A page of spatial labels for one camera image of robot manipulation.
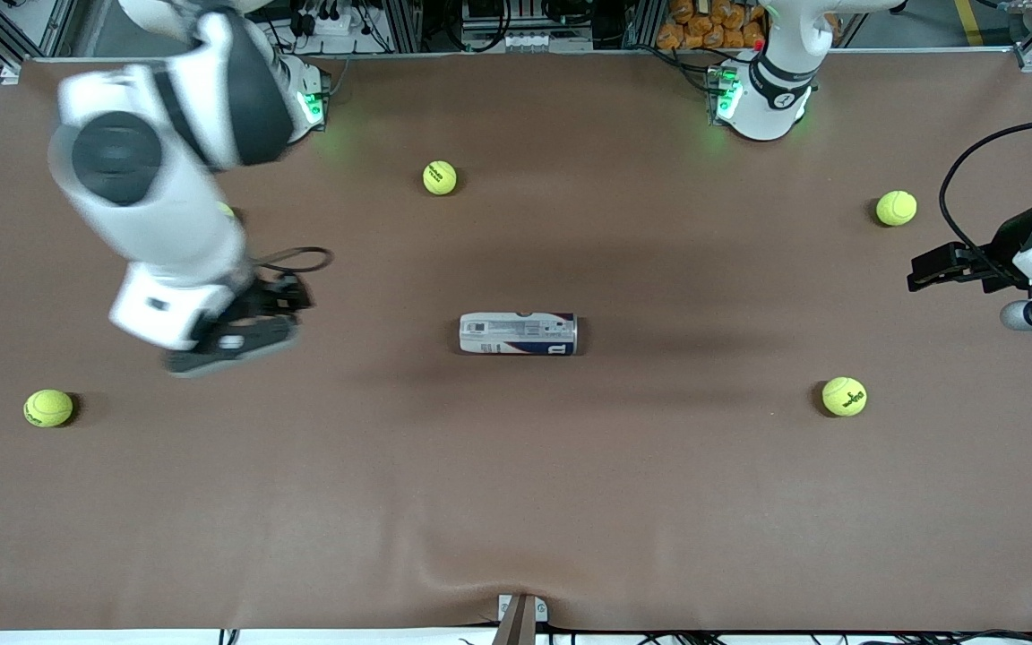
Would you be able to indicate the metal bracket with post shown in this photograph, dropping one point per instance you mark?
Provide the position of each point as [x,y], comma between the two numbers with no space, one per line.
[519,627]

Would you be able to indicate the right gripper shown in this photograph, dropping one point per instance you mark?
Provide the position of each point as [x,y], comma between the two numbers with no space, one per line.
[267,298]

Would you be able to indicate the brown table mat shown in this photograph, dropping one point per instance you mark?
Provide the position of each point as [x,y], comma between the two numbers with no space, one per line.
[301,502]

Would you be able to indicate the white power strip with plugs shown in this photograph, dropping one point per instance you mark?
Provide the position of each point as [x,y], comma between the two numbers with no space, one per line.
[332,22]

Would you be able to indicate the orange packets pile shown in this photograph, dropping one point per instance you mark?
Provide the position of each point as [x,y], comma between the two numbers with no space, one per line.
[713,22]

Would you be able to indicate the white and navy tennis can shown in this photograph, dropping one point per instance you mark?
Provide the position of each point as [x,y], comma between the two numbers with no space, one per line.
[516,333]

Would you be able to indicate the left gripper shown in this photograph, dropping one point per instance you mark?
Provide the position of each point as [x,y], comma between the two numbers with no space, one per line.
[993,257]

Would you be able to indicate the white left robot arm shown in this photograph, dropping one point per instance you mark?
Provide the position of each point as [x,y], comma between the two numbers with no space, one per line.
[767,107]

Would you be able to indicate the yellow-green tennis ball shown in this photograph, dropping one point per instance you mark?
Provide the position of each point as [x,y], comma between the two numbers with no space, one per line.
[896,208]
[440,177]
[844,396]
[48,408]
[228,212]

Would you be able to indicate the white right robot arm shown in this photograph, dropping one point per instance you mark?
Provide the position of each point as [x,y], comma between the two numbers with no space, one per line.
[167,206]

